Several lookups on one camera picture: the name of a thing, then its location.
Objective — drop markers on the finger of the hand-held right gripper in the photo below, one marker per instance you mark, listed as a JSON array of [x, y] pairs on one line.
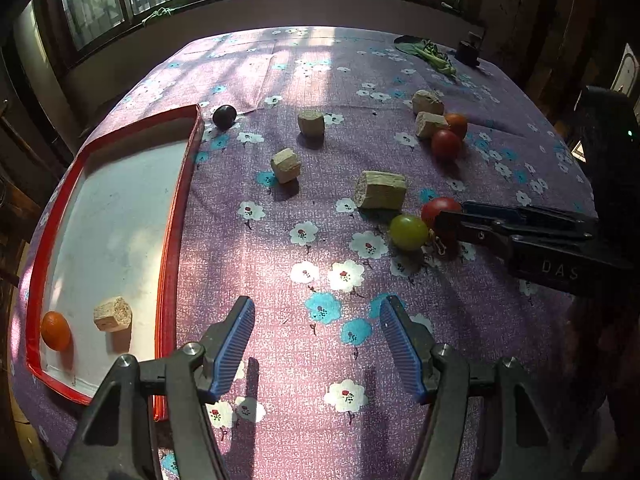
[[472, 232], [540, 220]]

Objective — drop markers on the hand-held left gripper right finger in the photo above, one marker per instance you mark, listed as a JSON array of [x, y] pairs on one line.
[[400, 347]]

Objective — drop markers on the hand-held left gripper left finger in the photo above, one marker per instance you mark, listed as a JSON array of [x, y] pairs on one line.
[[232, 347]]

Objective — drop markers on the red tomato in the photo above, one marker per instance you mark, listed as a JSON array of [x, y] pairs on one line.
[[446, 144], [440, 206]]

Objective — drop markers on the red rimmed white tray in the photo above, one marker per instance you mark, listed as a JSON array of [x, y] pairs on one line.
[[115, 220]]

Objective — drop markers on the dark plum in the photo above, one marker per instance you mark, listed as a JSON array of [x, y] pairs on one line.
[[224, 116]]

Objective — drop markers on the green tomato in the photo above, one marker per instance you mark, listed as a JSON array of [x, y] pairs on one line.
[[409, 231]]

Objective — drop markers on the orange tomato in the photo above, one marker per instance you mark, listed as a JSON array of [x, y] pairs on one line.
[[458, 123]]

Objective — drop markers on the purple floral tablecloth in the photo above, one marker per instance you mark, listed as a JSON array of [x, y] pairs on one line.
[[280, 240]]

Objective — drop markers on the small orange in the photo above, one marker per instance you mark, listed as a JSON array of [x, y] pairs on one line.
[[56, 330]]

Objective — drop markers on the black box device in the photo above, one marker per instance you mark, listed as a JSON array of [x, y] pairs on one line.
[[469, 52]]

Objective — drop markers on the green bok choy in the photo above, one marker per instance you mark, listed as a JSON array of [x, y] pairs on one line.
[[435, 55]]

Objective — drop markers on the white standing air conditioner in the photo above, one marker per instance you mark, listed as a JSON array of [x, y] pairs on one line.
[[35, 55]]

